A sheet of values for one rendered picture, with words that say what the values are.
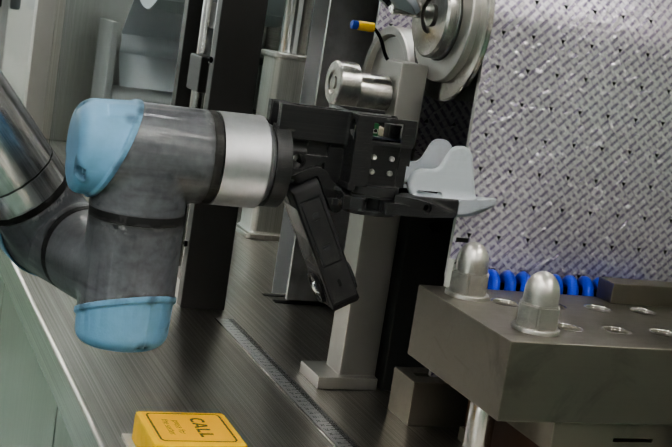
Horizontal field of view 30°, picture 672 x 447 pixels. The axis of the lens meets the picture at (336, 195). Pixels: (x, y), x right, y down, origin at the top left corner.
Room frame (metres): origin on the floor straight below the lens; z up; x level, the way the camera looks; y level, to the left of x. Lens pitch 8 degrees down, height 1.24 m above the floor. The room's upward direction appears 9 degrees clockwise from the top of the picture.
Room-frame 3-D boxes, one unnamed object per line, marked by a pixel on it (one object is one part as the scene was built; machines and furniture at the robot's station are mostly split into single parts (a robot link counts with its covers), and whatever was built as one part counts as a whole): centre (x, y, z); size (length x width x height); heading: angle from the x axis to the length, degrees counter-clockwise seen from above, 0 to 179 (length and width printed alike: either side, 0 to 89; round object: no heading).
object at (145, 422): (0.89, 0.08, 0.91); 0.07 x 0.07 x 0.02; 22
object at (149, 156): (0.97, 0.15, 1.11); 0.11 x 0.08 x 0.09; 112
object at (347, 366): (1.14, -0.03, 1.05); 0.06 x 0.05 x 0.31; 112
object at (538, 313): (0.92, -0.16, 1.05); 0.04 x 0.04 x 0.04
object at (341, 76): (1.13, 0.01, 1.18); 0.04 x 0.02 x 0.04; 22
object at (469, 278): (1.00, -0.12, 1.05); 0.04 x 0.04 x 0.04
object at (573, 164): (1.11, -0.21, 1.12); 0.23 x 0.01 x 0.18; 112
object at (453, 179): (1.05, -0.10, 1.12); 0.09 x 0.03 x 0.06; 111
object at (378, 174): (1.03, 0.01, 1.12); 0.12 x 0.08 x 0.09; 112
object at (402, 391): (1.12, -0.21, 0.92); 0.28 x 0.04 x 0.04; 112
